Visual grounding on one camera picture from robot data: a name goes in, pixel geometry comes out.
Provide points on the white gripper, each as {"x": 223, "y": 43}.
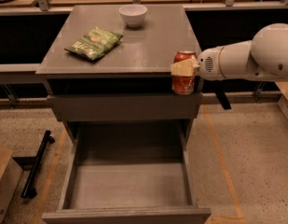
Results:
{"x": 208, "y": 64}

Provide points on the red coke can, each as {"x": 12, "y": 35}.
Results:
{"x": 183, "y": 85}

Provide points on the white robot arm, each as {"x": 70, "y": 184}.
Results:
{"x": 264, "y": 58}

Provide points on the closed grey top drawer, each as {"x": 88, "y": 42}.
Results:
{"x": 125, "y": 107}

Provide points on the grey drawer cabinet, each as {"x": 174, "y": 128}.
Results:
{"x": 139, "y": 64}

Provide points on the open grey middle drawer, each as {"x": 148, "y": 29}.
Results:
{"x": 129, "y": 173}

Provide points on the white ceramic bowl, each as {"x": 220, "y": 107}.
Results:
{"x": 133, "y": 15}

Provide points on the green chip bag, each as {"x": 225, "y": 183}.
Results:
{"x": 95, "y": 44}

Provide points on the black metal bar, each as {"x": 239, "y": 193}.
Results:
{"x": 29, "y": 190}

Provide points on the brown cardboard box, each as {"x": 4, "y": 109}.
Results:
{"x": 10, "y": 174}

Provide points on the grey metal rail shelf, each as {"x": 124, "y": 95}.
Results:
{"x": 16, "y": 70}

